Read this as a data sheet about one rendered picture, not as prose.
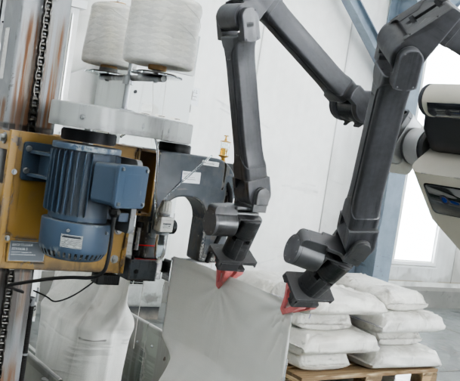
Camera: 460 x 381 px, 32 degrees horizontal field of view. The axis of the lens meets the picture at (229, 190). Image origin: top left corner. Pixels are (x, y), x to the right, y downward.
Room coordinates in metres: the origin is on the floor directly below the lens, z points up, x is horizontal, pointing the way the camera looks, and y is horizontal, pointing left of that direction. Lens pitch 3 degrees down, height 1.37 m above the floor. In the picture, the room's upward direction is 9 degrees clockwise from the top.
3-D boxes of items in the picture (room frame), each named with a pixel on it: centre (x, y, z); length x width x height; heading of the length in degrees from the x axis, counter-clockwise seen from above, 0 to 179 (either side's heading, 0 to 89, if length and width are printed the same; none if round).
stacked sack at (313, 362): (4.95, -0.54, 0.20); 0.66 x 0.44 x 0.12; 34
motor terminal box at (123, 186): (1.68, 0.23, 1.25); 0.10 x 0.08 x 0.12; 149
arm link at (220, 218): (1.75, -0.02, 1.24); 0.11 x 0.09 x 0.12; 123
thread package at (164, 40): (1.83, 0.20, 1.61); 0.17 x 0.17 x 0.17
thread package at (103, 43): (2.04, 0.35, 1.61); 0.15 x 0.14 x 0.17; 34
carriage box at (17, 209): (1.95, 0.43, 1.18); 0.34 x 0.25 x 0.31; 124
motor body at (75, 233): (1.73, 0.32, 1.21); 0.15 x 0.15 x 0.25
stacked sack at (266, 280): (5.15, -0.45, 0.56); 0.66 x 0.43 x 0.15; 122
